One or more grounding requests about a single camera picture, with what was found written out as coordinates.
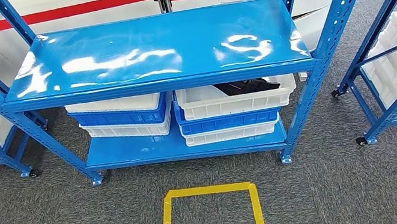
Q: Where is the black part in crate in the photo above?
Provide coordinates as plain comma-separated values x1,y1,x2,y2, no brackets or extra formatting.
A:
213,73,282,100

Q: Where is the blue plastic crate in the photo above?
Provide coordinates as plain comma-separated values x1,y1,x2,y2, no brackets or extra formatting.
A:
173,87,283,138
67,92,172,139

